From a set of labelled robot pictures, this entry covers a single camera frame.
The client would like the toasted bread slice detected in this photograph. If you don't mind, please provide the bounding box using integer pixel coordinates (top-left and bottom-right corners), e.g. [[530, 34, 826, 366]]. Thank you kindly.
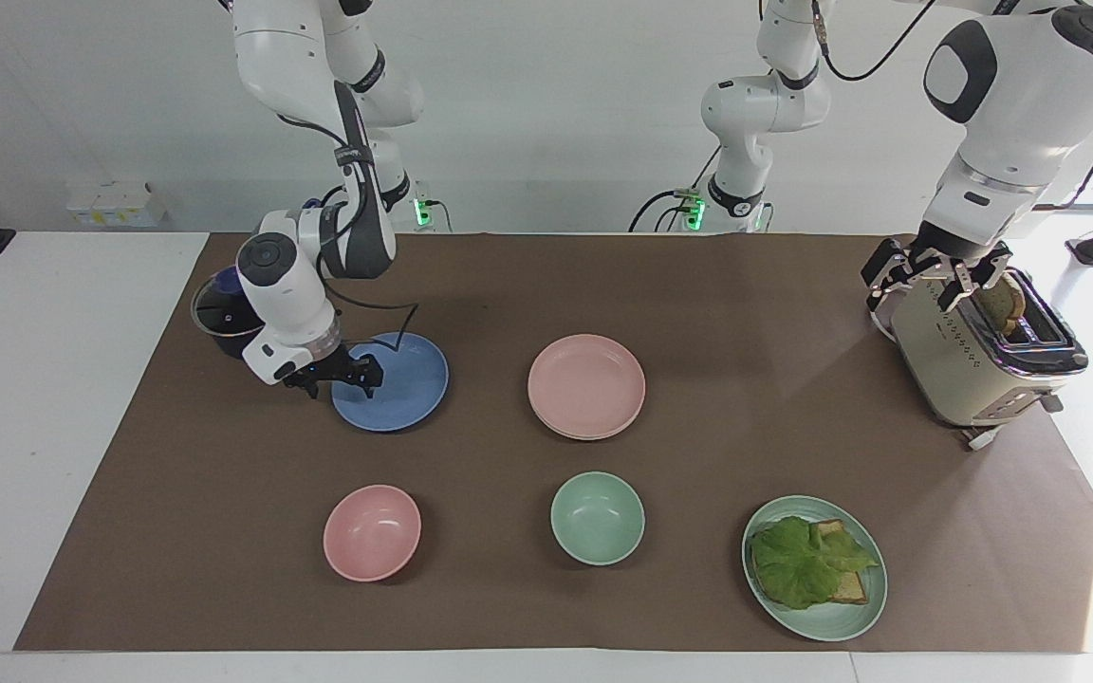
[[774, 519, 871, 606]]

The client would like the silver toaster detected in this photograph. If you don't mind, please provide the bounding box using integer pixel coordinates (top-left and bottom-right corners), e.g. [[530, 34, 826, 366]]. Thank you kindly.
[[869, 268, 1090, 452]]

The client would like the green lettuce leaf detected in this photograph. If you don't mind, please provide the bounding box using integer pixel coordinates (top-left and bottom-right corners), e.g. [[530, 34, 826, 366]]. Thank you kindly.
[[750, 516, 880, 611]]

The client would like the blue plate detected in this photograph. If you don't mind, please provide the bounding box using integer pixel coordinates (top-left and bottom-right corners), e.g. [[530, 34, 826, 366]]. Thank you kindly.
[[331, 332, 450, 434]]

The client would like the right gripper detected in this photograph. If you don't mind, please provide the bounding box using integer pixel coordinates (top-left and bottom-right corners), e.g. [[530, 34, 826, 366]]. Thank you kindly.
[[283, 340, 385, 400]]

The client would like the green plate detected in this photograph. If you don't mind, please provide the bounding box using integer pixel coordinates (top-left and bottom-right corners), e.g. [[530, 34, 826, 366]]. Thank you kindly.
[[742, 495, 888, 642]]

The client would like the white box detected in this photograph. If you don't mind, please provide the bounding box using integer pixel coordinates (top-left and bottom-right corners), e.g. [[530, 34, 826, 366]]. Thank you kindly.
[[66, 179, 169, 229]]

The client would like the beige plate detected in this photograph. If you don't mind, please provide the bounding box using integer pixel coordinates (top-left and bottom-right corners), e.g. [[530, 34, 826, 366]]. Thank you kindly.
[[531, 410, 646, 442]]

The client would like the pink bowl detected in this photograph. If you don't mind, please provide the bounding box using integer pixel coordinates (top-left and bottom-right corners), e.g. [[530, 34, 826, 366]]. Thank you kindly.
[[323, 485, 422, 582]]

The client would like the green bowl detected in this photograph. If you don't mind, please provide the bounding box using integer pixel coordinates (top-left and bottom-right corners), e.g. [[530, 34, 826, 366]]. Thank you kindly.
[[550, 471, 646, 567]]

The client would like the pink plate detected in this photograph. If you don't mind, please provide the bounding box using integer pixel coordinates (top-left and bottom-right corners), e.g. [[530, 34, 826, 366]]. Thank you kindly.
[[528, 334, 647, 437]]

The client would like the black pot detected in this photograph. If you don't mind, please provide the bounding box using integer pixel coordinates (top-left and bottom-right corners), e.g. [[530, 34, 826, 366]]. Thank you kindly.
[[191, 268, 269, 362]]

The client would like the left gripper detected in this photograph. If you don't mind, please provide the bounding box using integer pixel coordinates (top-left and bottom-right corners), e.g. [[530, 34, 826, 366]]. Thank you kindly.
[[861, 220, 1014, 314]]

